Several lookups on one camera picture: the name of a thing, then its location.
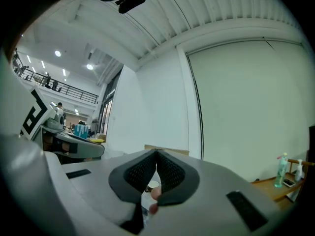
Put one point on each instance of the blue taped crate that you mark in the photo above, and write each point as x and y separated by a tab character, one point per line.
80	131

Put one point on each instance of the smartphone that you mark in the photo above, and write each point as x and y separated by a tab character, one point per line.
289	182

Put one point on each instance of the wooden shelf unit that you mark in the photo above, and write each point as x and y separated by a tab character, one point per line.
273	188

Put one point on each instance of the round ceiling light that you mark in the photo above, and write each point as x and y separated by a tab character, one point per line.
89	66
57	53

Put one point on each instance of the person's left hand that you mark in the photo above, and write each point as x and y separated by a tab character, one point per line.
65	147

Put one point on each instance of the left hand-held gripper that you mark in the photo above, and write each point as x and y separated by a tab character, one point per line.
34	114

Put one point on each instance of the green spray bottle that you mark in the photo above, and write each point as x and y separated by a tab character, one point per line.
280	173

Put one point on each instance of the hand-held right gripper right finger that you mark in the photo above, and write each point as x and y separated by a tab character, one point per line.
211	193

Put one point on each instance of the white pump bottle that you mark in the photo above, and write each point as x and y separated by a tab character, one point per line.
299	171

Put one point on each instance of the person's right hand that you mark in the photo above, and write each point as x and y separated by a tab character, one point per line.
155	193

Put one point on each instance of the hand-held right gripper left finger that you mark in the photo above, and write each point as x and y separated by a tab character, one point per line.
98	181

